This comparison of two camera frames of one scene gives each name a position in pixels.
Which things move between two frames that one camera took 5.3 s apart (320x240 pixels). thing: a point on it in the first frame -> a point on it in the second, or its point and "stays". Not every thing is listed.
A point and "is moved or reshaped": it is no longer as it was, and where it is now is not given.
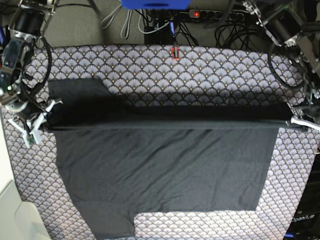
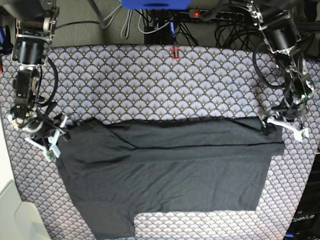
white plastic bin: x=19 y=220 stays
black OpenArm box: x=306 y=224 stays
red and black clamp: x=177 y=57 stays
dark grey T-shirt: x=116 y=159 is moved or reshaped
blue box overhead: x=156 y=4 stays
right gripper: x=308 y=112 -> x=292 y=109
